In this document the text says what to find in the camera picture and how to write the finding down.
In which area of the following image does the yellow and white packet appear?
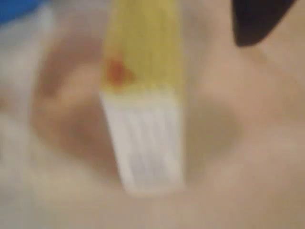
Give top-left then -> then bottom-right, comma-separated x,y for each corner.
98,0 -> 187,197

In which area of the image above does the blue bowl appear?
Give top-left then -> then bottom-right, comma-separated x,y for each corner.
0,0 -> 50,24

